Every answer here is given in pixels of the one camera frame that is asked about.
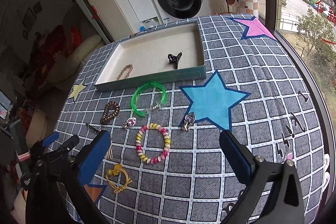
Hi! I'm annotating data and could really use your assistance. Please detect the braided tan bracelet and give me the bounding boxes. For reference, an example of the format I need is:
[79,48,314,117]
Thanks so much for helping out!
[116,64,133,81]

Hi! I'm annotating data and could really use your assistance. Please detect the clear plastic jug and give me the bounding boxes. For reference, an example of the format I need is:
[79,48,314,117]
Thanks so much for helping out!
[143,18,159,29]

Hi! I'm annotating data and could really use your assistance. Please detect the black claw hair clip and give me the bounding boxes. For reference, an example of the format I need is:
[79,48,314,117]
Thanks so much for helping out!
[167,52,182,69]

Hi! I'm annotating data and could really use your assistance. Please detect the pink gem silver brooch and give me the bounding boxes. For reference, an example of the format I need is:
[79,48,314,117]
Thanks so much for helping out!
[122,117,137,130]

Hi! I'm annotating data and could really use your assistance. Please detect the beige sofa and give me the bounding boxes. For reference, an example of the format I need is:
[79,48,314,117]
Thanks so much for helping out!
[47,35,105,84]

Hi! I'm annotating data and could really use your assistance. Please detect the yellow cord hair tie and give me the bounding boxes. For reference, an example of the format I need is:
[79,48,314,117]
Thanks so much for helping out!
[105,163,133,195]

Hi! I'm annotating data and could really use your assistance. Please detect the beige small hair clip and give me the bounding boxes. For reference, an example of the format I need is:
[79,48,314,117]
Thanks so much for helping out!
[105,144,113,160]

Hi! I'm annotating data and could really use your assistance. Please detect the pink yellow beaded bracelet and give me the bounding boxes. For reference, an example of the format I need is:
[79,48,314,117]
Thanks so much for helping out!
[135,123,172,164]

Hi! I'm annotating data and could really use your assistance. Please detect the green translucent bangle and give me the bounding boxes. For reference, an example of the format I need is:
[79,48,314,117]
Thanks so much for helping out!
[130,82,167,118]

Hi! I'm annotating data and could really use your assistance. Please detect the purple gem silver brooch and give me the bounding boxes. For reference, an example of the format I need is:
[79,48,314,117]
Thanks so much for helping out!
[181,113,195,132]

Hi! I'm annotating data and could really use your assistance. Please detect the green jewelry tray box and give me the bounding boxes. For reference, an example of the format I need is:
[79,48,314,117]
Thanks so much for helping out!
[94,20,206,92]

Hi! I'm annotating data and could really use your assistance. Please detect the red cushion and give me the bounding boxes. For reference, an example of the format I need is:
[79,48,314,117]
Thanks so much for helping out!
[53,25,82,57]

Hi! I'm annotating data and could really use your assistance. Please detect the brown spiral hair tie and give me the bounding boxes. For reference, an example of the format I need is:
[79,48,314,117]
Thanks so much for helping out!
[100,101,120,125]

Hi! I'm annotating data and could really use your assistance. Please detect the silver metal hair clip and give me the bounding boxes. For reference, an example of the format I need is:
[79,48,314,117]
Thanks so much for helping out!
[85,123,100,134]

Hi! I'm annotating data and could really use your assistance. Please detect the blue checkered star tablecloth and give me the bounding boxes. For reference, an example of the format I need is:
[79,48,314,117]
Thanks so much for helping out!
[50,16,327,223]

